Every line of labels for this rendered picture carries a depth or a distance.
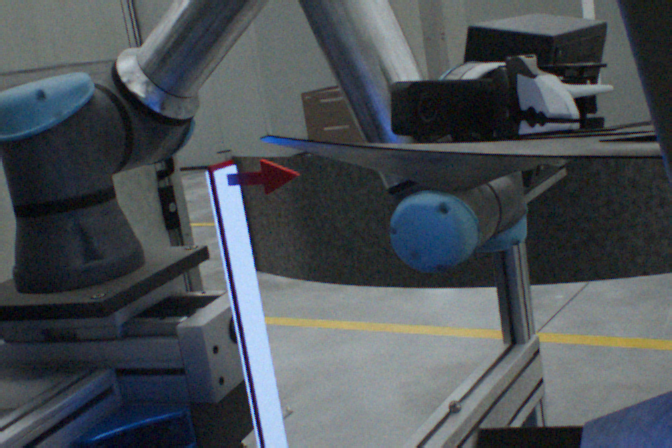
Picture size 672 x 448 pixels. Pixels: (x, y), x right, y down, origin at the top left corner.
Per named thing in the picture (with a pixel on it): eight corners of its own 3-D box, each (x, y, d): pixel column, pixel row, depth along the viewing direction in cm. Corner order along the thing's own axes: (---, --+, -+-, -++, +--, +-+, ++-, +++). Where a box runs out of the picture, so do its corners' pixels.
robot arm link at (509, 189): (435, 264, 89) (420, 159, 87) (470, 236, 99) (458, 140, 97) (510, 263, 86) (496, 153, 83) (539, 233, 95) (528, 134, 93)
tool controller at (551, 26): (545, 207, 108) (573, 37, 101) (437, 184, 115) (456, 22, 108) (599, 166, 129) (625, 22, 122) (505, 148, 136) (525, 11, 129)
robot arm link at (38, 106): (-13, 208, 100) (-43, 90, 97) (71, 183, 112) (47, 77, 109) (64, 202, 94) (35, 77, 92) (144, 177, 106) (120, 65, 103)
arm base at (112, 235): (-13, 296, 101) (-34, 213, 99) (71, 259, 114) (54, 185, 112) (94, 291, 95) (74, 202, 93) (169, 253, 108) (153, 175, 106)
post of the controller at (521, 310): (525, 345, 108) (507, 190, 104) (502, 344, 110) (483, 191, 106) (533, 336, 111) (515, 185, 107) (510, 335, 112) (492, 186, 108)
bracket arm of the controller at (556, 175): (509, 216, 105) (506, 191, 104) (486, 216, 106) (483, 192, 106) (566, 175, 124) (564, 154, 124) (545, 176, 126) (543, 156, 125)
